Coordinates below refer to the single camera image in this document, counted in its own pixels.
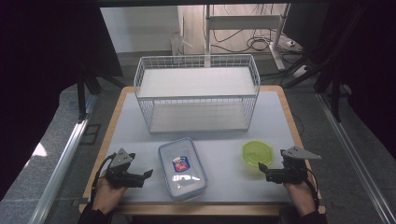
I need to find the clear plastic jug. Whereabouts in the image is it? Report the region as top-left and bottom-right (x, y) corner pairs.
(169, 32), (193, 57)

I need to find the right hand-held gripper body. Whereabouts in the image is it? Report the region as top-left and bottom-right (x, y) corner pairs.
(265, 146), (322, 186)

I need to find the black metal stand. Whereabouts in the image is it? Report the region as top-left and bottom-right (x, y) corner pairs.
(313, 69), (345, 123)
(77, 63), (127, 121)

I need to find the thin black floor cable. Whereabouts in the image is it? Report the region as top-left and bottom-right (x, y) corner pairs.
(290, 111), (305, 137)

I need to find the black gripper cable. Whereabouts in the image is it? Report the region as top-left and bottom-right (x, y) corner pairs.
(305, 168), (320, 211)
(91, 153), (118, 204)

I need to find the bundle of black floor cables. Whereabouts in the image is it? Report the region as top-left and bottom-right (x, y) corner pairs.
(210, 28), (283, 54)

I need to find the aluminium floor rail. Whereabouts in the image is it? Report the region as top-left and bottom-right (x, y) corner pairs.
(315, 92), (396, 224)
(28, 92), (99, 224)

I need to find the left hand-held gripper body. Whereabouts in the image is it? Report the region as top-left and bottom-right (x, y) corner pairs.
(105, 147), (146, 189)

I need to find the clear rectangular food container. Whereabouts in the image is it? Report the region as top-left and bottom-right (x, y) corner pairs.
(157, 137), (209, 202)

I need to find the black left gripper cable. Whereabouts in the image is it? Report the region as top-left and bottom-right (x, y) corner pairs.
(91, 153), (118, 204)

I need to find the white wire shelf rack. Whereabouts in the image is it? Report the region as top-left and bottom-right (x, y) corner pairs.
(133, 53), (262, 134)

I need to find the green round lidded container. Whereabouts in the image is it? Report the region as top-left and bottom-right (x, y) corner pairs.
(241, 139), (276, 168)

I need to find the person's right hand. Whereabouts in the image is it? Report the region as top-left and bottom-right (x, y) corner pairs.
(282, 178), (318, 217)

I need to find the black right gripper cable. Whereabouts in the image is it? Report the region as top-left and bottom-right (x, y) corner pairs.
(305, 168), (320, 211)

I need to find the white power strip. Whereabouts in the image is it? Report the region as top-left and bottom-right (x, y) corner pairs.
(291, 63), (312, 79)

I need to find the light grey table mat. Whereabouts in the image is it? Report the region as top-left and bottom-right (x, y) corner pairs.
(88, 91), (314, 204)

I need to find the person's left hand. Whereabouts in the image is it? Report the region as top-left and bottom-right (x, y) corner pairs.
(91, 176), (128, 217)

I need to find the white metal desk frame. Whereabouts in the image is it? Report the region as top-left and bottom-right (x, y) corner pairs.
(203, 3), (291, 71)

